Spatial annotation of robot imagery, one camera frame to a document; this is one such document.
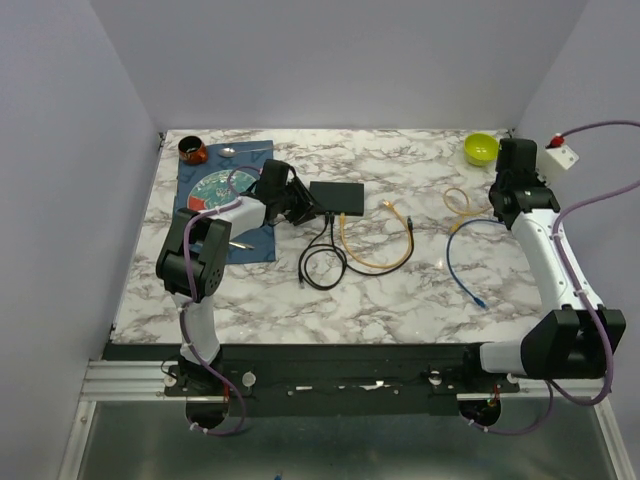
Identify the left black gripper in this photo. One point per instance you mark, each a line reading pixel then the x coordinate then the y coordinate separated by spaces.
pixel 303 196

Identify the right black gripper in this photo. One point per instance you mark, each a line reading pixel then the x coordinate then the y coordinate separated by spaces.
pixel 538 181

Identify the black network switch box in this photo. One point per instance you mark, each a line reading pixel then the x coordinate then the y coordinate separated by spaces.
pixel 338 198

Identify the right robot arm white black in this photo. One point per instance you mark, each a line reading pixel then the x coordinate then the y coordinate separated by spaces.
pixel 577 332

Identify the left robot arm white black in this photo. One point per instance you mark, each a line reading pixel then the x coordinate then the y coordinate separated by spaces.
pixel 193 257

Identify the green bowl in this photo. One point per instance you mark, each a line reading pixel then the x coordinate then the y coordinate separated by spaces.
pixel 480 149

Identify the metal fork on placemat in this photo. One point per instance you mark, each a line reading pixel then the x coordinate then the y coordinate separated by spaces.
pixel 240 245

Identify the teal red patterned plate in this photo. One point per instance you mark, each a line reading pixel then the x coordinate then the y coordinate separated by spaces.
pixel 218 189

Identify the metal spoon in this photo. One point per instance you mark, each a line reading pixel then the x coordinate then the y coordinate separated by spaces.
pixel 230 152

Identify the red black cup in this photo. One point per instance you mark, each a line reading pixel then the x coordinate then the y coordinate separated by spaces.
pixel 192 150

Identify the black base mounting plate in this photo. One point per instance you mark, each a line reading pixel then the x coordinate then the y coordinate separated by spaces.
pixel 259 381

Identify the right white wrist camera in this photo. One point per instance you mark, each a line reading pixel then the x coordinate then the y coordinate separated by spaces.
pixel 555 159

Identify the aluminium rail frame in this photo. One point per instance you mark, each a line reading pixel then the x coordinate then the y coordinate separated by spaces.
pixel 143 381

